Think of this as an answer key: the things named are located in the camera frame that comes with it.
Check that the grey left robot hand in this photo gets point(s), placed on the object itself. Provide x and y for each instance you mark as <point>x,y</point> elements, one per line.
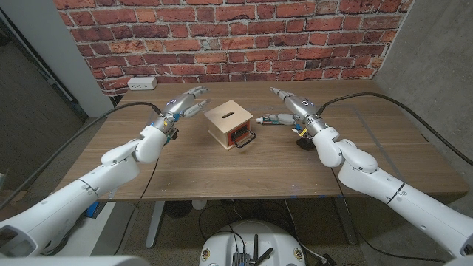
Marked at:
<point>181,105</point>

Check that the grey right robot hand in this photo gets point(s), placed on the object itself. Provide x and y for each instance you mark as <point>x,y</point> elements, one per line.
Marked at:
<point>301,107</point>

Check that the wooden box with slot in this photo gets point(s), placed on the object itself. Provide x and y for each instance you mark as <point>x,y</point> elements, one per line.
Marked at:
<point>227,120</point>

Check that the wooden drawer red front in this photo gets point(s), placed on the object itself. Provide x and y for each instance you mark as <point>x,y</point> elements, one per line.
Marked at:
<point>242,137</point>

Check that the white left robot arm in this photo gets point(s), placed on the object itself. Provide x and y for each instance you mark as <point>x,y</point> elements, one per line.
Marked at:
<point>81,192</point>

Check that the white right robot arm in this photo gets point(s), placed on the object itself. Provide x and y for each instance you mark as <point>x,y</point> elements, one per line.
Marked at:
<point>388,181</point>

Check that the green white toothpaste tube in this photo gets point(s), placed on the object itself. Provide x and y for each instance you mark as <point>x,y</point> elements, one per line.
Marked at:
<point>267,120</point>

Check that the white power outlet box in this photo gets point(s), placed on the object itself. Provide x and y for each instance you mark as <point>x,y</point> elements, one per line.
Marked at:
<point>142,84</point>

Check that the black rubber air blower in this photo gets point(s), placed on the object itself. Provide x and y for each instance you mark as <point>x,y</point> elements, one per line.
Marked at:
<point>306,143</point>

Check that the white table leg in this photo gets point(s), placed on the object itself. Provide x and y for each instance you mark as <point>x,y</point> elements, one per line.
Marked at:
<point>155,225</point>

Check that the grey table leg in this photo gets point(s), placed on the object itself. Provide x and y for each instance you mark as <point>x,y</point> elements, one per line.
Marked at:
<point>347,225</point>

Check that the white robot torso base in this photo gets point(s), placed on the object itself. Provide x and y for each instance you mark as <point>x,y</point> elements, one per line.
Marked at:
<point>255,236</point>

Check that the black antenna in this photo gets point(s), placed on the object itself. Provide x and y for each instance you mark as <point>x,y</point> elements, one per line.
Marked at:
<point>265,255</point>
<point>255,245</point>

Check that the grey computer module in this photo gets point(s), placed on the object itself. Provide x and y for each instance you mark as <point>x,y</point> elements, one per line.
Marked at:
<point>240,259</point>

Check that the printed brick wall backdrop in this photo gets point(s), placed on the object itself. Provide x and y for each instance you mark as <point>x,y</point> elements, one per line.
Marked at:
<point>229,40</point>

